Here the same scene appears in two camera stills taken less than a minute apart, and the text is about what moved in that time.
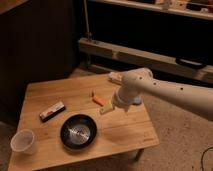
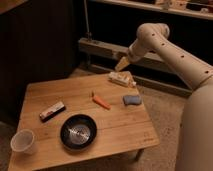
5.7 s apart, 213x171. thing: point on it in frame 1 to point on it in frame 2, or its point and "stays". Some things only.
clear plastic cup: x=24 y=140 stays
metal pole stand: x=88 y=36 stays
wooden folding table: x=73 y=120 stays
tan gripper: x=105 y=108 to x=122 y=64
